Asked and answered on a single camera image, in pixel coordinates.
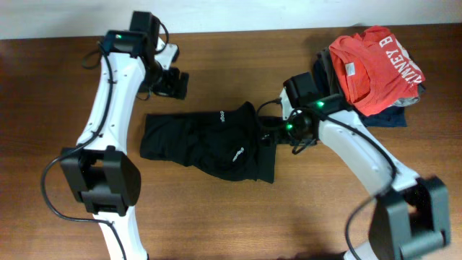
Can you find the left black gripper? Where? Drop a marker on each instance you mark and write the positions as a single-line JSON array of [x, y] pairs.
[[171, 89]]

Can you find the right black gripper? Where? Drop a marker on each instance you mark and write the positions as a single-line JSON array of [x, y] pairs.
[[309, 140]]

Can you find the black polo shirt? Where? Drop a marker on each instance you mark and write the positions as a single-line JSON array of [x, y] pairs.
[[226, 144]]

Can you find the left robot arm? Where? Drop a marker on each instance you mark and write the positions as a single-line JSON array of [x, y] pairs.
[[98, 170]]

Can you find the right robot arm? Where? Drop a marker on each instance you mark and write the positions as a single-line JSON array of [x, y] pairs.
[[405, 216]]

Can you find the grey folded shirt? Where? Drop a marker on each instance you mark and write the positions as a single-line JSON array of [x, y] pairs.
[[325, 77]]

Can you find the navy folded shirt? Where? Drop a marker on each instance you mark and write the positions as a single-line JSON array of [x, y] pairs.
[[390, 117]]

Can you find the red folded t-shirt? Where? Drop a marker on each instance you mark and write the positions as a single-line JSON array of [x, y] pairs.
[[375, 71]]

